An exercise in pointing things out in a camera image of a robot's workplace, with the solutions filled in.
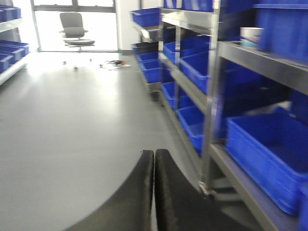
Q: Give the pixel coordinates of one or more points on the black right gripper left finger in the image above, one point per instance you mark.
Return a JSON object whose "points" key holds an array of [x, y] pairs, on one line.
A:
{"points": [[129, 207]]}

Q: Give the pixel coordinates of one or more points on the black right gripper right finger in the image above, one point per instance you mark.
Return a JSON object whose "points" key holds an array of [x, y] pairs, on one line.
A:
{"points": [[180, 207]]}

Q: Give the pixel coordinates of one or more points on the steel shelving rack with bins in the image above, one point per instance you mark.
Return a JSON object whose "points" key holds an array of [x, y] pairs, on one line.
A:
{"points": [[242, 113]]}

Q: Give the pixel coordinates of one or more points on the white paper cup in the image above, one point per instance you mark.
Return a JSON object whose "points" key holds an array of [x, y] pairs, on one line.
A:
{"points": [[250, 36]]}

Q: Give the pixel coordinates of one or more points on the gray office chair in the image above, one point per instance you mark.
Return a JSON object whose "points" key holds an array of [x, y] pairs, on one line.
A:
{"points": [[73, 31]]}

